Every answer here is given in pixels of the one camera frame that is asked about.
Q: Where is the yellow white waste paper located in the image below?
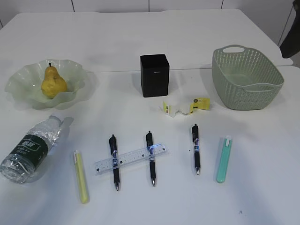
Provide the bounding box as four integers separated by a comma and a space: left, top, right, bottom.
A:
160, 97, 210, 118

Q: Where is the yellow pear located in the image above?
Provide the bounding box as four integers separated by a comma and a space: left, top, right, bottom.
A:
41, 63, 68, 98

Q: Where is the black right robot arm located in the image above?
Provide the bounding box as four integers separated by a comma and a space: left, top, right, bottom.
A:
280, 0, 300, 59

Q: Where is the middle black gel pen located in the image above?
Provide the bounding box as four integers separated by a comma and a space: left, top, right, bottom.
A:
146, 131, 157, 186

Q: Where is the black gel pen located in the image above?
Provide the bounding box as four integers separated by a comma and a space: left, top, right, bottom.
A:
191, 124, 201, 175
109, 134, 120, 191
146, 131, 157, 186

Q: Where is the black square pen holder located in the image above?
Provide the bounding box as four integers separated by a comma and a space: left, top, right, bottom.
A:
140, 54, 170, 98

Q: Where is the left black gel pen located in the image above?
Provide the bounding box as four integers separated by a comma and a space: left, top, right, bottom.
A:
109, 134, 120, 191

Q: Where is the right black gel pen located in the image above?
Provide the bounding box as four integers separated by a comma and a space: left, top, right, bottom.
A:
191, 124, 201, 175

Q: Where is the transparent plastic ruler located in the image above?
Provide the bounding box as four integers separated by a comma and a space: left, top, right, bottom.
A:
92, 143, 168, 175

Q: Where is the mint green pen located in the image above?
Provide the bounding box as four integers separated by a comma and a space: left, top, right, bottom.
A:
216, 136, 232, 183

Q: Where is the green plastic woven basket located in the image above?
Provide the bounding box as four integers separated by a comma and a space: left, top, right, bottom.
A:
212, 46, 284, 111

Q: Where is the yellow pen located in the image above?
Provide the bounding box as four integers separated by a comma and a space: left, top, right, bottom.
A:
73, 151, 89, 204

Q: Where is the green wavy glass plate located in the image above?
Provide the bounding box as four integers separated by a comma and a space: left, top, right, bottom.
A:
5, 59, 88, 109

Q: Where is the clear water bottle green label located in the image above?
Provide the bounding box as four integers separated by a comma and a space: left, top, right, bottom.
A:
0, 113, 65, 183

